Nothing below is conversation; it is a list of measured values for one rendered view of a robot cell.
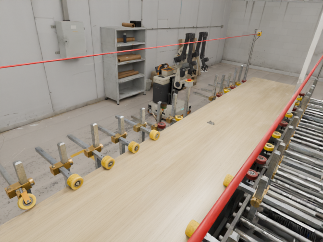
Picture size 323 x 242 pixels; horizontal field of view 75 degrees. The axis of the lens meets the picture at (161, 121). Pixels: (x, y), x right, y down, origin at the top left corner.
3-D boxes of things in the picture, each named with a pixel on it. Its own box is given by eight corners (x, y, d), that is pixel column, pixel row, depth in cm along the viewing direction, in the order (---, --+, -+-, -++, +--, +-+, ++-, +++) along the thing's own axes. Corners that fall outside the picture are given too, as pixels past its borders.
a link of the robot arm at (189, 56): (192, 32, 324) (189, 33, 317) (195, 33, 321) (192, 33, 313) (189, 61, 345) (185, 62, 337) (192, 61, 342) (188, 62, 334)
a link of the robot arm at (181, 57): (188, 30, 327) (185, 30, 320) (196, 33, 321) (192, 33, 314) (181, 58, 351) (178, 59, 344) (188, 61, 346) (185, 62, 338)
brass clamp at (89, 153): (83, 154, 155) (83, 149, 153) (99, 147, 165) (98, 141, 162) (89, 158, 152) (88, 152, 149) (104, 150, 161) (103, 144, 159)
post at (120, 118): (119, 163, 189) (117, 115, 167) (122, 161, 192) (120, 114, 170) (122, 164, 188) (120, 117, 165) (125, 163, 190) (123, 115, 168)
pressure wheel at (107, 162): (103, 154, 144) (111, 155, 151) (99, 165, 144) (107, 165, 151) (109, 158, 141) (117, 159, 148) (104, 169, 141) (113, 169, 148)
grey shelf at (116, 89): (105, 99, 488) (99, 26, 416) (132, 90, 552) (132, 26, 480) (118, 104, 464) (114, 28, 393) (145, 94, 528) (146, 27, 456)
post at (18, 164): (32, 220, 137) (11, 161, 115) (37, 216, 139) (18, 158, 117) (34, 223, 135) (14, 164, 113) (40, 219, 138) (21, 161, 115)
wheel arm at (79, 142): (67, 138, 172) (66, 134, 170) (71, 136, 174) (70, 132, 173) (106, 164, 145) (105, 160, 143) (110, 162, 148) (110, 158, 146)
